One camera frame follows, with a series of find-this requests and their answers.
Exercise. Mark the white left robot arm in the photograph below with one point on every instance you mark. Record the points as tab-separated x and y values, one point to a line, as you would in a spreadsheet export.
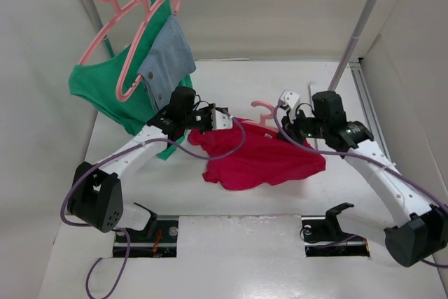
96	197

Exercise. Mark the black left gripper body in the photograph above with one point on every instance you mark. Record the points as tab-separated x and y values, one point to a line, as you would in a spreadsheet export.
198	119

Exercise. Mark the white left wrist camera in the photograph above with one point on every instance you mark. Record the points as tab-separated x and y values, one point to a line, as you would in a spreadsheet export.
221	119

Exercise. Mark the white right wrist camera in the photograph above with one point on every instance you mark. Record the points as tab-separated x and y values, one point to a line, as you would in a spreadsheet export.
289	101

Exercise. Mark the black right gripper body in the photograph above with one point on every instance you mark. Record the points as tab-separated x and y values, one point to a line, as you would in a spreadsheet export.
304	127

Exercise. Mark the blue denim garment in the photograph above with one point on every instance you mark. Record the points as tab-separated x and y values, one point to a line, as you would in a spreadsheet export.
168	64

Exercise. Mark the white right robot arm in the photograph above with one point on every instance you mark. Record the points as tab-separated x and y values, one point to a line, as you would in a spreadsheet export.
419	220

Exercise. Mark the red t shirt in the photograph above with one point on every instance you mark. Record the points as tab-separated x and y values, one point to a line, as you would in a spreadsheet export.
263	158

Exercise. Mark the green garment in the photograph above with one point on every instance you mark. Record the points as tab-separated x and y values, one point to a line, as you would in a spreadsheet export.
114	87

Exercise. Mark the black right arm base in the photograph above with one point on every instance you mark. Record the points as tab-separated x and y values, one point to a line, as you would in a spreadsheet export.
323	237

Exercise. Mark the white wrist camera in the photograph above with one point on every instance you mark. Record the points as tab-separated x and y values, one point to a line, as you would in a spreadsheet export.
289	101
221	119

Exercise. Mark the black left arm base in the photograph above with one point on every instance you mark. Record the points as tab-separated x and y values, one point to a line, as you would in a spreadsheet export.
151	235

